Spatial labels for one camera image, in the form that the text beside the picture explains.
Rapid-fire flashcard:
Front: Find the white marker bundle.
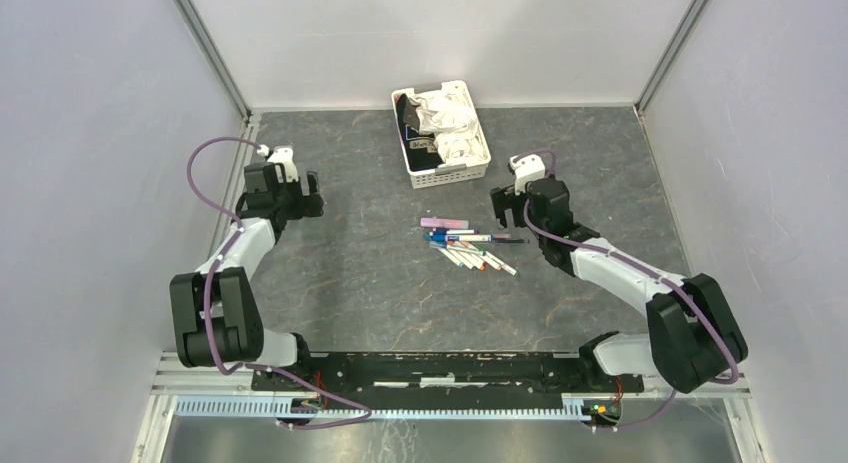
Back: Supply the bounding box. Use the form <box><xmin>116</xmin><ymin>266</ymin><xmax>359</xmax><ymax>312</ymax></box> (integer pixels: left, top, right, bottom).
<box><xmin>428</xmin><ymin>241</ymin><xmax>519</xmax><ymax>277</ymax></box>

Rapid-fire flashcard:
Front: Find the white plastic basket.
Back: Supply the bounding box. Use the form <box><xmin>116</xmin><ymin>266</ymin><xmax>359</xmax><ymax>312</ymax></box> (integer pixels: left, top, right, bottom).
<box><xmin>391</xmin><ymin>80</ymin><xmax>491</xmax><ymax>189</ymax></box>

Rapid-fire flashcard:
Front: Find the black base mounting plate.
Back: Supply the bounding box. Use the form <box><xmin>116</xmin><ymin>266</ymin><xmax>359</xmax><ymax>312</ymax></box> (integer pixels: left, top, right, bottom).
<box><xmin>251</xmin><ymin>351</ymin><xmax>645</xmax><ymax>412</ymax></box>

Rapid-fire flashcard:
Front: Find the grey slotted cable duct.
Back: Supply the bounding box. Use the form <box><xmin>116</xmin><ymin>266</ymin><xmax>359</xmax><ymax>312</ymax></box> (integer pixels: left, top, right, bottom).
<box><xmin>173</xmin><ymin>396</ymin><xmax>591</xmax><ymax>422</ymax></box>

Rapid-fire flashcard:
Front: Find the black board in basket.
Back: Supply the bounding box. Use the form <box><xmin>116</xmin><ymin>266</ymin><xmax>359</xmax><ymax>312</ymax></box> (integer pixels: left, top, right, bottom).
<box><xmin>395</xmin><ymin>93</ymin><xmax>443</xmax><ymax>172</ymax></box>

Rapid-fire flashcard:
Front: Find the crumpled white cloth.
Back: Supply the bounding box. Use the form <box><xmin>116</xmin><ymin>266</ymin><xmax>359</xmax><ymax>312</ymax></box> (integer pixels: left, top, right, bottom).
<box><xmin>409</xmin><ymin>87</ymin><xmax>488</xmax><ymax>165</ymax></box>

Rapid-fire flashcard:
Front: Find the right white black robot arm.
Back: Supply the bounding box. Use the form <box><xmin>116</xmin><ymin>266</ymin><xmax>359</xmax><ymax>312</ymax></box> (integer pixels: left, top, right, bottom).
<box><xmin>490</xmin><ymin>176</ymin><xmax>749</xmax><ymax>394</ymax></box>

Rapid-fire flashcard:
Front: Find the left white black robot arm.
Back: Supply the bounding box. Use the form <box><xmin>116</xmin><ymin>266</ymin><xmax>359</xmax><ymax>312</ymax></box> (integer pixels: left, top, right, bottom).
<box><xmin>169</xmin><ymin>162</ymin><xmax>324</xmax><ymax>391</ymax></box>

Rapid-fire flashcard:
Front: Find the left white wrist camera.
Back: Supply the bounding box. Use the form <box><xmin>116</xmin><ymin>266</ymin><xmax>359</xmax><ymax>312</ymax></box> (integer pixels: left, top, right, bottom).
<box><xmin>256</xmin><ymin>145</ymin><xmax>300</xmax><ymax>183</ymax></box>

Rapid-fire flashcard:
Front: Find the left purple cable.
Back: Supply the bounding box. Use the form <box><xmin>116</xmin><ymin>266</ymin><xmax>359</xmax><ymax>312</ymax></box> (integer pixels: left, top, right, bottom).
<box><xmin>186</xmin><ymin>136</ymin><xmax>372</xmax><ymax>431</ymax></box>

